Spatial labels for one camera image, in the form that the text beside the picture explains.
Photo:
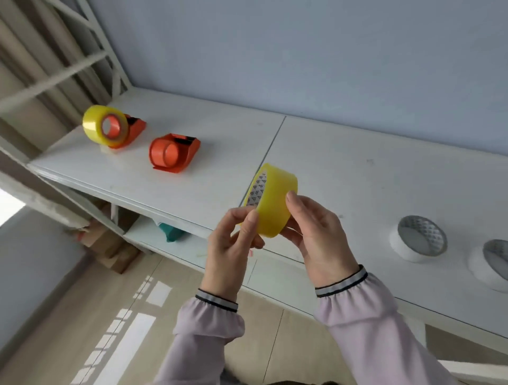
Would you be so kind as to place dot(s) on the person's left hand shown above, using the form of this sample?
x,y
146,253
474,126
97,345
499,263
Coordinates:
x,y
224,261

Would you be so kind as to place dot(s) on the person's right hand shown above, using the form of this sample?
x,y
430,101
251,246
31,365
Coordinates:
x,y
323,246

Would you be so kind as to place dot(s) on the person's left thumb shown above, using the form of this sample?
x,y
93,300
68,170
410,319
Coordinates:
x,y
248,232

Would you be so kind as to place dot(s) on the person's right thumb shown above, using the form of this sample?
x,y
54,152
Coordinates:
x,y
297,206

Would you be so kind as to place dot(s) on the yellow tape roll patterned core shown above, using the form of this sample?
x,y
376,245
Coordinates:
x,y
274,198

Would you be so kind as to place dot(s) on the person's left forearm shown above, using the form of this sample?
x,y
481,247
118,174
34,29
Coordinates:
x,y
202,341

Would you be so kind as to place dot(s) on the person's right forearm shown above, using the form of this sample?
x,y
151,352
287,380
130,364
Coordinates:
x,y
369,333

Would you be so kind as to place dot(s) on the teal bag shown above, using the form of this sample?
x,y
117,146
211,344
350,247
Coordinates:
x,y
171,233

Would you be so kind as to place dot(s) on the orange tape dispenser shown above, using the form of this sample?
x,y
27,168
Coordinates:
x,y
135,129
174,154

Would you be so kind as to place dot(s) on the white tape roll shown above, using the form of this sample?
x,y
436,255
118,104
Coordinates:
x,y
482,273
412,250

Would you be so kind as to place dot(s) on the brown cardboard boxes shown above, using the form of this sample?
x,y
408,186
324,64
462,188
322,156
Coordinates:
x,y
109,250

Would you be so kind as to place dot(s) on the yellow tape roll orange core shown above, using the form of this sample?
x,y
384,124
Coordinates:
x,y
93,121

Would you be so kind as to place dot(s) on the beige curtain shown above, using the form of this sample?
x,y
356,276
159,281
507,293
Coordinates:
x,y
23,47

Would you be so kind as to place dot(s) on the white metal rack frame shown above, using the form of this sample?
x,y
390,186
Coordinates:
x,y
59,77

